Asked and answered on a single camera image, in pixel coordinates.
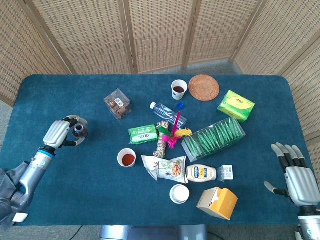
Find clear box of brown snacks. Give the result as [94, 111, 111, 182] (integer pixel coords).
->
[103, 88, 133, 121]

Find orange cardboard box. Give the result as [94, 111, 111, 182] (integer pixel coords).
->
[196, 186, 239, 221]

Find colourful feather shuttlecock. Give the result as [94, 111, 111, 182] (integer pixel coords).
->
[158, 111, 193, 150]

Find stack of upturned paper cups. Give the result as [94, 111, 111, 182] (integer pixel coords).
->
[169, 184, 191, 205]

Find paper cup with dark drink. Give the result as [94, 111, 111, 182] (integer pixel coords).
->
[171, 79, 188, 101]

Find green yellow tissue box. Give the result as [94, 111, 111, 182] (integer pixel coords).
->
[217, 90, 256, 123]

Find mayonnaise squeeze bottle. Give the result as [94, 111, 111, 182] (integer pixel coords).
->
[186, 164, 235, 183]

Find bamboo folding screen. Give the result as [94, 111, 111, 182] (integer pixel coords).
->
[0, 0, 320, 143]

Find paper cup with red liquid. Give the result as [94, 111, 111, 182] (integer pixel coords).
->
[117, 147, 137, 168]

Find small dark soda bottle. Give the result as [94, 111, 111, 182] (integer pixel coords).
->
[71, 122, 89, 140]

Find clear plastic water bottle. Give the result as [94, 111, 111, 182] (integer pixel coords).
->
[149, 101, 188, 130]

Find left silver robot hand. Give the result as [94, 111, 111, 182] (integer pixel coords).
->
[42, 114, 89, 150]

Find blue table cloth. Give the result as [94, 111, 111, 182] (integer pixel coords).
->
[2, 74, 313, 227]

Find black floor cable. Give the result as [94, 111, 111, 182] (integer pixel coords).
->
[69, 225, 85, 240]

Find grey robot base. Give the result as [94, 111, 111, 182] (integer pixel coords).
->
[99, 224, 208, 240]

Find white nut snack bag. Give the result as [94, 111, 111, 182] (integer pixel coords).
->
[140, 154, 189, 185]

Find bundle of twisted rope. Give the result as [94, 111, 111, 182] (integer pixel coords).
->
[152, 120, 171, 159]

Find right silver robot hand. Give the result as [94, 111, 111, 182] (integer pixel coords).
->
[264, 142, 320, 207]

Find round woven rattan coaster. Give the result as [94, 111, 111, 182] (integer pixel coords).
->
[188, 74, 221, 102]

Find clear box of green sachets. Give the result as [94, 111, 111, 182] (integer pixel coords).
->
[181, 116, 247, 163]

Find green tissue pack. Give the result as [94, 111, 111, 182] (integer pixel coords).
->
[128, 124, 159, 145]

